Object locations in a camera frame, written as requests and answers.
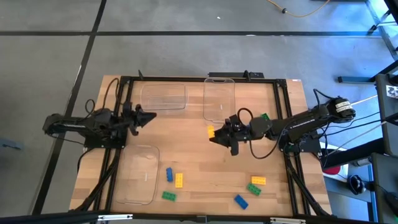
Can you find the metal cart frame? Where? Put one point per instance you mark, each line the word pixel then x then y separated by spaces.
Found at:
pixel 384 23

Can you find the black mount bar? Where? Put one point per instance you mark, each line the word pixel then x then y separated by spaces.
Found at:
pixel 236 75

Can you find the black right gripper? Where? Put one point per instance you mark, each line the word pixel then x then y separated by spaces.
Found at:
pixel 244 129

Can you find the yellow toy brick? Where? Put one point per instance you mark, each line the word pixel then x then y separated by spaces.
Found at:
pixel 211 132
pixel 258 180
pixel 179 180

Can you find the clear plastic bin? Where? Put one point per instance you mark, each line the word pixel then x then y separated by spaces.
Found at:
pixel 219 96
pixel 163 96
pixel 136 174

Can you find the black aluminium table frame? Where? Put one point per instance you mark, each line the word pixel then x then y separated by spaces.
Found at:
pixel 202 79

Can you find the black gantry beam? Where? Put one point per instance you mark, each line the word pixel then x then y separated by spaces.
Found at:
pixel 46 217

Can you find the white printed marker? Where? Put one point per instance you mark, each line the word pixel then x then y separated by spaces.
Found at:
pixel 392 91

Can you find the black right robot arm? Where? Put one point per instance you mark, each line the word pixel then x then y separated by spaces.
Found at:
pixel 298 123

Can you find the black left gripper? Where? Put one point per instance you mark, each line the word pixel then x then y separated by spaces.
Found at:
pixel 127 116

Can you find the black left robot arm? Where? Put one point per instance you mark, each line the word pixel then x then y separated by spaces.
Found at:
pixel 71 124

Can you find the blue toy brick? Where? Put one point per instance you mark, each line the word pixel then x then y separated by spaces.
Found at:
pixel 241 202
pixel 169 175

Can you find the red round object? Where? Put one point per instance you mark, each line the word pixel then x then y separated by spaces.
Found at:
pixel 332 170

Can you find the small black floor plug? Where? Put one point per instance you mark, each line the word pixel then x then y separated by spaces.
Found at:
pixel 283 11

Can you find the black side cart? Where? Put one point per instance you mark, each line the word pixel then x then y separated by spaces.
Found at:
pixel 387 124

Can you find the green toy brick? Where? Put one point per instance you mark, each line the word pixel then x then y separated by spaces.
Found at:
pixel 265 116
pixel 254 189
pixel 169 196

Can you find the blue metal bar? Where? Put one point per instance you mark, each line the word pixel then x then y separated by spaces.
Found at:
pixel 354 79

